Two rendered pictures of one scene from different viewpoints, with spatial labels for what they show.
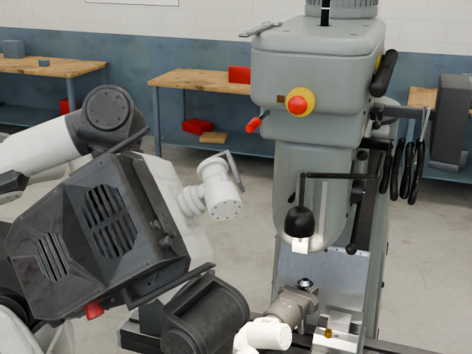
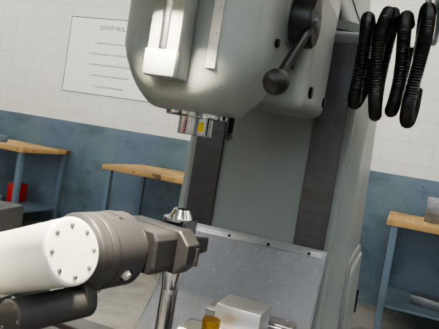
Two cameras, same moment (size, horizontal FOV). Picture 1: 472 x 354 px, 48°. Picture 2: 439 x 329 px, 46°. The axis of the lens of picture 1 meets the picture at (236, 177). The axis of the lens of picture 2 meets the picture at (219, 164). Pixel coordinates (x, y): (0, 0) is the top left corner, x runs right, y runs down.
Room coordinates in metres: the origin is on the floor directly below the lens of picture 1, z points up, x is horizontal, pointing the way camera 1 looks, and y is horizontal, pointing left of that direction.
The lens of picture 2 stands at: (0.59, -0.26, 1.28)
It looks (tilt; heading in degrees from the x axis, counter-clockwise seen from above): 3 degrees down; 1
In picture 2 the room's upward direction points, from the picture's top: 9 degrees clockwise
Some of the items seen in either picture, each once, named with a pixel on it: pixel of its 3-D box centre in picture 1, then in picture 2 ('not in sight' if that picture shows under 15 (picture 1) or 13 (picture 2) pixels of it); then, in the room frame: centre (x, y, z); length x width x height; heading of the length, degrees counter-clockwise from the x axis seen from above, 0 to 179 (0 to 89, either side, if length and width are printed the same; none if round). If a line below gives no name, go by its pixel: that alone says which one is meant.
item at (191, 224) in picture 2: (304, 290); (178, 236); (1.29, -0.20, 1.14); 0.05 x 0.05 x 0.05
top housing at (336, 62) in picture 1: (323, 58); not in sight; (1.30, -0.21, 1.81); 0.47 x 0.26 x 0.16; 161
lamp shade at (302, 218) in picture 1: (299, 219); not in sight; (1.11, -0.15, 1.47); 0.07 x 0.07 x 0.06
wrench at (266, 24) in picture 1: (260, 28); not in sight; (1.18, -0.05, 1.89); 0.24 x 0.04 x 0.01; 162
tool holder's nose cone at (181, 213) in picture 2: (305, 281); (181, 213); (1.29, -0.20, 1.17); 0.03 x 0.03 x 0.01
